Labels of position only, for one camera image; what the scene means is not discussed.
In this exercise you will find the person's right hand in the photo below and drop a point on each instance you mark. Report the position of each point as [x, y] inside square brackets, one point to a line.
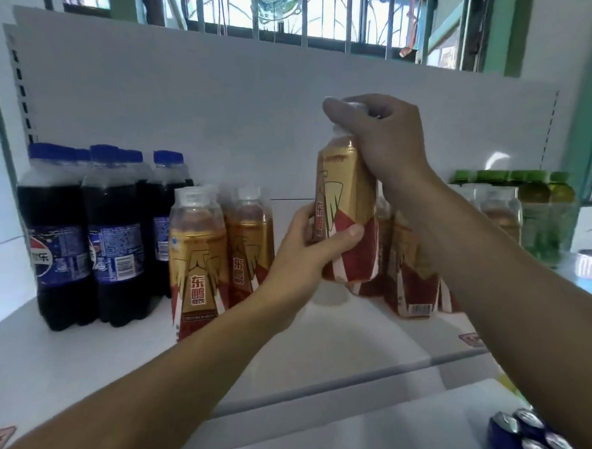
[391, 143]

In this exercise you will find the pink hanging cloth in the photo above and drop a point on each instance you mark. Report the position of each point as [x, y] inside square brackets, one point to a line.
[414, 17]

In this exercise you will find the row of amber drink bottles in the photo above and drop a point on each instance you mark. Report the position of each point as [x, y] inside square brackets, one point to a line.
[214, 256]

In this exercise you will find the person's right forearm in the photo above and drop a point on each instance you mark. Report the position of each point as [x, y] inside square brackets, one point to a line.
[518, 309]

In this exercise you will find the gold energy drink bottle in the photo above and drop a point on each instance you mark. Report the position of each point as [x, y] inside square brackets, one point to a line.
[344, 199]

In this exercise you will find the group of blue-capped cola bottles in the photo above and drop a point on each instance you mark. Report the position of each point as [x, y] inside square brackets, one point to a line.
[108, 222]

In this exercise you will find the person's left hand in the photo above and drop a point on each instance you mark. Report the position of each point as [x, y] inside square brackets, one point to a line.
[294, 271]

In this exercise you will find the round glass hanging disc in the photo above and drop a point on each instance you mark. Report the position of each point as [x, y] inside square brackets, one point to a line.
[276, 0]

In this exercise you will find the drinks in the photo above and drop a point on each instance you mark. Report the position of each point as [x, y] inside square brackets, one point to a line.
[525, 431]

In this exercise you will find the row of green-capped bottles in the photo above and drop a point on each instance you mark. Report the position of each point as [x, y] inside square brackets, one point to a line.
[538, 209]

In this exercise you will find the person's left forearm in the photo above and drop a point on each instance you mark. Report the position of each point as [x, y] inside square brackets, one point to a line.
[118, 410]

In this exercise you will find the barred window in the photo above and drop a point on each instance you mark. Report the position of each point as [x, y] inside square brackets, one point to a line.
[295, 14]

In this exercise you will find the grey shelf label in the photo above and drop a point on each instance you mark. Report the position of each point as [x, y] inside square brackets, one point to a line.
[470, 340]

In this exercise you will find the white metal shelf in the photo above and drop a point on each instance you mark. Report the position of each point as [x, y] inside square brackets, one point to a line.
[269, 94]

